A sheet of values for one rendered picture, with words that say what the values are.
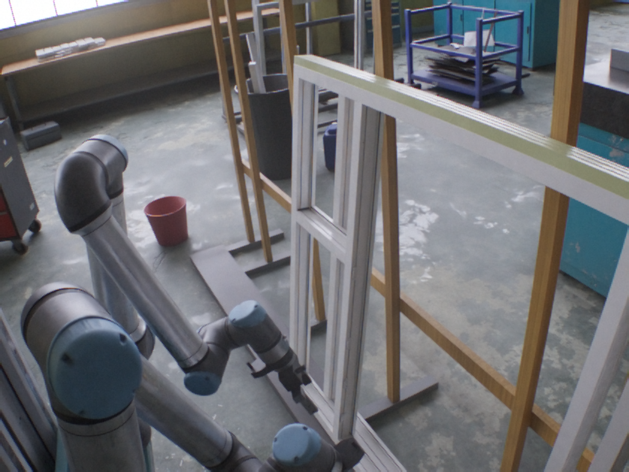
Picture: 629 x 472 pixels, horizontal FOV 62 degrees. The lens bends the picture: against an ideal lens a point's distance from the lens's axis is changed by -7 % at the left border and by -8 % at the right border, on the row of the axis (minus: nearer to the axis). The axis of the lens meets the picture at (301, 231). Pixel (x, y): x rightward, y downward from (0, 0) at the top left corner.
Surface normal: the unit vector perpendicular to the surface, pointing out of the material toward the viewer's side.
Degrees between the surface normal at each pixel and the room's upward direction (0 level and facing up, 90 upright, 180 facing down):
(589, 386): 82
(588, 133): 90
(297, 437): 20
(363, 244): 90
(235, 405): 0
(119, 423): 92
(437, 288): 0
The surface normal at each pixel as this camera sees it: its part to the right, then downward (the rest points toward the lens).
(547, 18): 0.44, 0.41
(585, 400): -0.90, 0.18
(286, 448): -0.35, -0.68
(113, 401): 0.65, 0.19
